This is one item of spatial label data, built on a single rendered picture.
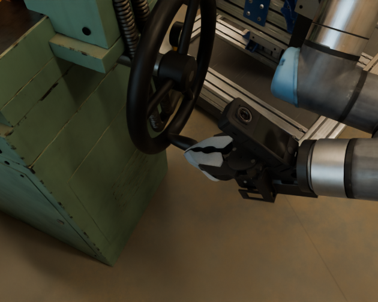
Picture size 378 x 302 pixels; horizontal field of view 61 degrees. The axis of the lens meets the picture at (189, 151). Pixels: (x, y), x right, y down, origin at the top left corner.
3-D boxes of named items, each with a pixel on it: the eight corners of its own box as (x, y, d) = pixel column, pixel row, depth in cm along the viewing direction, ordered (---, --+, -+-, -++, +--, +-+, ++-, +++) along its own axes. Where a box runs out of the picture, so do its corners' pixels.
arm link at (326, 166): (340, 174, 36) (352, 121, 40) (299, 171, 39) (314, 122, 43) (350, 210, 41) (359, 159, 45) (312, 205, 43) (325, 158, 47)
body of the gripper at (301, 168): (238, 199, 51) (316, 210, 44) (216, 166, 46) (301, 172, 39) (253, 162, 55) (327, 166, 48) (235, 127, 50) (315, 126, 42)
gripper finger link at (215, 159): (189, 184, 56) (236, 190, 51) (173, 163, 53) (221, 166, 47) (197, 170, 58) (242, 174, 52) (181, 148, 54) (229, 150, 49)
